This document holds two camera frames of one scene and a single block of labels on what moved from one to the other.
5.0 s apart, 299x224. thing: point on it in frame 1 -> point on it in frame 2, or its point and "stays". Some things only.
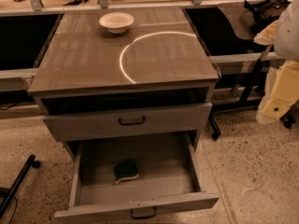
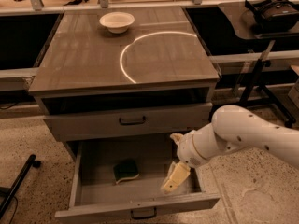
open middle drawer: (168, 179) stays
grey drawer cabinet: (116, 73) stays
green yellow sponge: (124, 169) stays
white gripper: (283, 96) -> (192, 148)
